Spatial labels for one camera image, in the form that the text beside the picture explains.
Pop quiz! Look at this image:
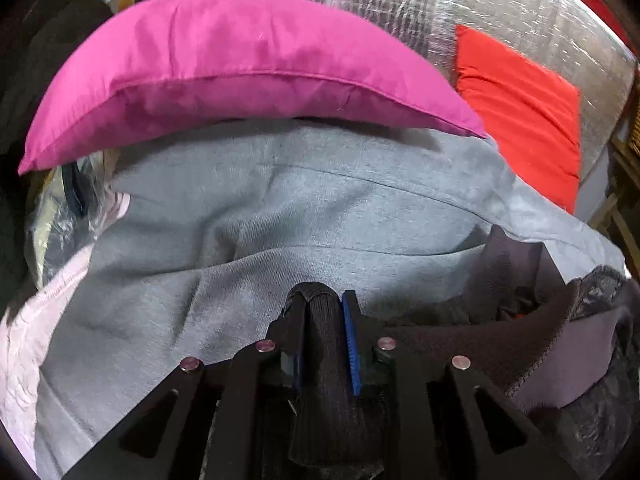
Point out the pink quilted blanket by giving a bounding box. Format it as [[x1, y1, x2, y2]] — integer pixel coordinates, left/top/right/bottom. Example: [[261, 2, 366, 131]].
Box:
[[1, 192, 144, 479]]

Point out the clear plastic bag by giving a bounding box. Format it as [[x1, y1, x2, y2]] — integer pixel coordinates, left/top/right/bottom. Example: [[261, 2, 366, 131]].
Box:
[[25, 150, 118, 289]]

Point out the pile of dark clothes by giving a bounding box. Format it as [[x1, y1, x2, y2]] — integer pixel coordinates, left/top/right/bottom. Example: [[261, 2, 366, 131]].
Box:
[[1, 0, 112, 308]]

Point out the grey bed sheet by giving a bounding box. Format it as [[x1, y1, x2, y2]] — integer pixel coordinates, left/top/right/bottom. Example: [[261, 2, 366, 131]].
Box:
[[35, 120, 625, 479]]

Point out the red cushion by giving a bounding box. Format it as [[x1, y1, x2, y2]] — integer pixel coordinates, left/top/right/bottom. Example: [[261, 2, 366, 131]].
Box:
[[456, 25, 580, 214]]

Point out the black puffer jacket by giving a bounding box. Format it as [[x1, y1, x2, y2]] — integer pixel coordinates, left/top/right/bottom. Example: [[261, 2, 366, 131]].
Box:
[[199, 224, 640, 480]]

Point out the silver foil insulation mat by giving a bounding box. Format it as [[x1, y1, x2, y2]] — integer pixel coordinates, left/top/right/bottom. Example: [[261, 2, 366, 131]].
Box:
[[316, 0, 637, 221]]

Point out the magenta pillow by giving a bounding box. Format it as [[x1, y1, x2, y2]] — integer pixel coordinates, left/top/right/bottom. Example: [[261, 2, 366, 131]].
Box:
[[18, 0, 486, 173]]

